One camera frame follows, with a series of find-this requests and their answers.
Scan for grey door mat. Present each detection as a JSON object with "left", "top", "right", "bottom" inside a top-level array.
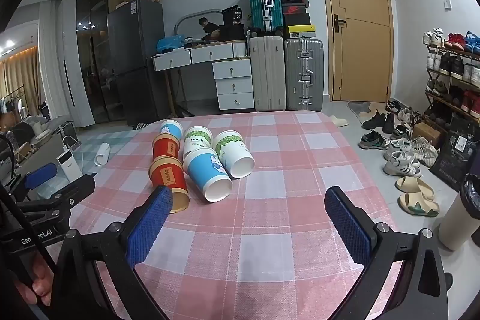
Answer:
[{"left": 346, "top": 100, "right": 391, "bottom": 119}]

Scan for black bin bag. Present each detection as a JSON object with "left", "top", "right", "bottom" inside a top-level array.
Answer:
[{"left": 459, "top": 173, "right": 480, "bottom": 220}]

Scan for rows of assorted shoes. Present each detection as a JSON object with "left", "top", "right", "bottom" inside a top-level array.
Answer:
[{"left": 422, "top": 28, "right": 480, "bottom": 126}]

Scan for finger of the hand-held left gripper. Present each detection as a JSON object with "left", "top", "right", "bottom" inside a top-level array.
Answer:
[
  {"left": 0, "top": 163, "right": 59, "bottom": 202},
  {"left": 11, "top": 174, "right": 97, "bottom": 227}
]

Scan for black printed bag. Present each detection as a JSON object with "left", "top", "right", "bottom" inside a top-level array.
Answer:
[{"left": 221, "top": 6, "right": 244, "bottom": 27}]

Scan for white trash bin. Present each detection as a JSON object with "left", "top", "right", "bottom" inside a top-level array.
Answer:
[{"left": 439, "top": 188, "right": 478, "bottom": 252}]

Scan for white desk with drawers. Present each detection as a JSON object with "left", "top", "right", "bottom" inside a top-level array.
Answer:
[{"left": 151, "top": 40, "right": 256, "bottom": 111}]

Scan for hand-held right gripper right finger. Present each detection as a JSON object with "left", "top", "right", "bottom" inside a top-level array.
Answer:
[{"left": 323, "top": 187, "right": 452, "bottom": 320}]

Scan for blue plastic bag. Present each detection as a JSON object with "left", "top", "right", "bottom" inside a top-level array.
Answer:
[{"left": 156, "top": 36, "right": 185, "bottom": 53}]

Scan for teal suitcase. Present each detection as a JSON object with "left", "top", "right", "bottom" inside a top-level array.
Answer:
[{"left": 247, "top": 0, "right": 283, "bottom": 33}]

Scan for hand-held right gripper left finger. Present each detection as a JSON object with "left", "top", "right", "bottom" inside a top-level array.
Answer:
[{"left": 49, "top": 185, "right": 174, "bottom": 320}]

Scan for yellow shoe box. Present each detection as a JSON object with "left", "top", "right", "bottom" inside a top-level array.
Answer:
[{"left": 287, "top": 25, "right": 317, "bottom": 39}]

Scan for large black bag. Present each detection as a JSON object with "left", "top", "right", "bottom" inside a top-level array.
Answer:
[{"left": 429, "top": 113, "right": 480, "bottom": 194}]

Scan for beige slipper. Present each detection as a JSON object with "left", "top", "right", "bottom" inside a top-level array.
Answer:
[
  {"left": 398, "top": 193, "right": 440, "bottom": 218},
  {"left": 395, "top": 175, "right": 436, "bottom": 201}
]

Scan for white power bank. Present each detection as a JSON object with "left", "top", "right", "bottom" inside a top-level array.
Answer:
[{"left": 56, "top": 151, "right": 84, "bottom": 183}]

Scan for pink checked tablecloth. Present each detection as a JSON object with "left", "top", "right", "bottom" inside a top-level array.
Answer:
[{"left": 64, "top": 112, "right": 410, "bottom": 320}]

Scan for silver suitcase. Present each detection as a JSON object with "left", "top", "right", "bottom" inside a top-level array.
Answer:
[{"left": 283, "top": 38, "right": 325, "bottom": 112}]

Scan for white green paper cup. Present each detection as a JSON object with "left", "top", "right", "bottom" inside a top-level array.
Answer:
[
  {"left": 212, "top": 130, "right": 256, "bottom": 179},
  {"left": 182, "top": 126, "right": 214, "bottom": 157}
]

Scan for dark grey fridge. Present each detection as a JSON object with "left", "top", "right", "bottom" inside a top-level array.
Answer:
[{"left": 106, "top": 0, "right": 166, "bottom": 126}]

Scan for pile of sneakers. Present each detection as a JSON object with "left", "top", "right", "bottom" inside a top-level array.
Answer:
[{"left": 359, "top": 99, "right": 440, "bottom": 178}]

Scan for small cardboard box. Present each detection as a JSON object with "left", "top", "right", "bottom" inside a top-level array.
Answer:
[{"left": 412, "top": 121, "right": 442, "bottom": 149}]

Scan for beige suitcase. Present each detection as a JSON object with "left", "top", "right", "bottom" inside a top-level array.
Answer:
[{"left": 249, "top": 36, "right": 287, "bottom": 112}]

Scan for beige curtain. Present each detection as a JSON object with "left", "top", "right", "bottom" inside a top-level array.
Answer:
[{"left": 0, "top": 46, "right": 40, "bottom": 112}]

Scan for shoe rack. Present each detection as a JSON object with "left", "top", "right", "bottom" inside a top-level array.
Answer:
[{"left": 423, "top": 43, "right": 480, "bottom": 127}]

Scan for white slipper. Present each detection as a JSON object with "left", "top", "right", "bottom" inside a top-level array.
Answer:
[
  {"left": 93, "top": 142, "right": 111, "bottom": 166},
  {"left": 329, "top": 113, "right": 350, "bottom": 128}
]

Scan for red paper cup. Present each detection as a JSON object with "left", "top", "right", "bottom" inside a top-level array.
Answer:
[
  {"left": 149, "top": 156, "right": 189, "bottom": 214},
  {"left": 152, "top": 134, "right": 181, "bottom": 160}
]

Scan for blue paper cup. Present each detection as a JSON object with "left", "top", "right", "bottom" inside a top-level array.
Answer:
[
  {"left": 184, "top": 148, "right": 233, "bottom": 203},
  {"left": 160, "top": 119, "right": 184, "bottom": 141}
]

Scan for person's left hand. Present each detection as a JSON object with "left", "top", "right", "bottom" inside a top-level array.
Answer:
[{"left": 17, "top": 256, "right": 58, "bottom": 306}]

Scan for dark glass cabinet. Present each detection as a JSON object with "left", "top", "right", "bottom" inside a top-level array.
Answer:
[{"left": 76, "top": 0, "right": 133, "bottom": 124}]

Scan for wooden door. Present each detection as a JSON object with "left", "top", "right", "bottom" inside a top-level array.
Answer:
[{"left": 314, "top": 0, "right": 395, "bottom": 103}]

